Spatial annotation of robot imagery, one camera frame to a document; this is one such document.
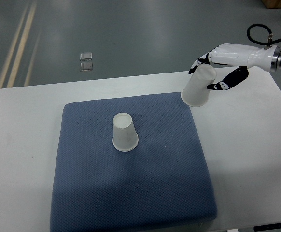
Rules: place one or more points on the upper metal floor plate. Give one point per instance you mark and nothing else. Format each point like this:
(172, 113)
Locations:
(86, 56)

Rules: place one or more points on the white paper cup on cushion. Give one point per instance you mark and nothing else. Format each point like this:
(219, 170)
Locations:
(125, 137)

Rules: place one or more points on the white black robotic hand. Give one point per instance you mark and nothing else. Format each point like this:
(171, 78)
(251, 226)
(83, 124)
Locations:
(241, 56)

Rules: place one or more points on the blue mesh cushion pad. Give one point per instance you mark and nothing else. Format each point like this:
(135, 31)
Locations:
(163, 181)

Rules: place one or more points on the brown cardboard box corner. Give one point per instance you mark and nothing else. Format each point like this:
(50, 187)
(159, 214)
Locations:
(272, 4)

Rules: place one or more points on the white paper cup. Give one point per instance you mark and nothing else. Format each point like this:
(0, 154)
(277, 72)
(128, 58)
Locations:
(125, 137)
(195, 93)

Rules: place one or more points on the black table control panel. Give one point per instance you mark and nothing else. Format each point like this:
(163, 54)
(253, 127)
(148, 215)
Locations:
(268, 227)

